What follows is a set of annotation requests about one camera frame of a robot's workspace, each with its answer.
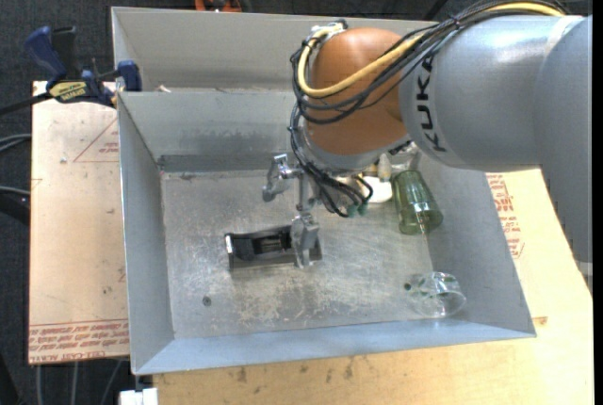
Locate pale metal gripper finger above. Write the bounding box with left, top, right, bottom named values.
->
left=261, top=153, right=303, bottom=203
left=289, top=213, right=322, bottom=270

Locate black stapler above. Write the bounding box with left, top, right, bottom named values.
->
left=224, top=226, right=324, bottom=272

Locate green clear glass cup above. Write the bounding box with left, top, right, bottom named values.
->
left=391, top=169, right=445, bottom=236

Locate grey metal bin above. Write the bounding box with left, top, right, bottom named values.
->
left=110, top=6, right=537, bottom=377

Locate brown cardboard board red print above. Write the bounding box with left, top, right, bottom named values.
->
left=27, top=80, right=550, bottom=366

